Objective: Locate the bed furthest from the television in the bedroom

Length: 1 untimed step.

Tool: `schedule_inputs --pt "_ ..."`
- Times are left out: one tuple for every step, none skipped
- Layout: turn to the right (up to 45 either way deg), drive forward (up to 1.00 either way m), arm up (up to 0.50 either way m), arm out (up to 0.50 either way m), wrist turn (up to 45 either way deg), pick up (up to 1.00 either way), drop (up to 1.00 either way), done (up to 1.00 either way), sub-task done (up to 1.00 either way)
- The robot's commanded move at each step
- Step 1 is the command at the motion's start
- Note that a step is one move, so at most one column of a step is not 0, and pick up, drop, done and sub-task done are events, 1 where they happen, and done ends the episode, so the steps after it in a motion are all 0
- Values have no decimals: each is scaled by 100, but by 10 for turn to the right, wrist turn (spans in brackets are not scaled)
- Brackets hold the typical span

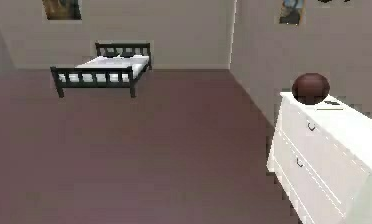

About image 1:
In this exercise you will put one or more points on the black framed white bed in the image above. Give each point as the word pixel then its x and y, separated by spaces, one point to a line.
pixel 107 65

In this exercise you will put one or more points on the dark brown ball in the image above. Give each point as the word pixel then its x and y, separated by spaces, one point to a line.
pixel 310 88

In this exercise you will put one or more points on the small black flat object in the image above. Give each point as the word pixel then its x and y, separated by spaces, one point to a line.
pixel 331 103

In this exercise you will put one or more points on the blue and black framed picture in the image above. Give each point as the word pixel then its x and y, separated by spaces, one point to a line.
pixel 291 11

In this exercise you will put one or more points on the white chest of drawers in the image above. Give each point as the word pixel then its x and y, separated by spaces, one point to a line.
pixel 327 156

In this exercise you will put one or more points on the dark yellowish framed picture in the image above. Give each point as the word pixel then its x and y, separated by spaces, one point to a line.
pixel 62 9

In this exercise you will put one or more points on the black wall object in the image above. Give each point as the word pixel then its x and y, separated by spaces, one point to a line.
pixel 332 1

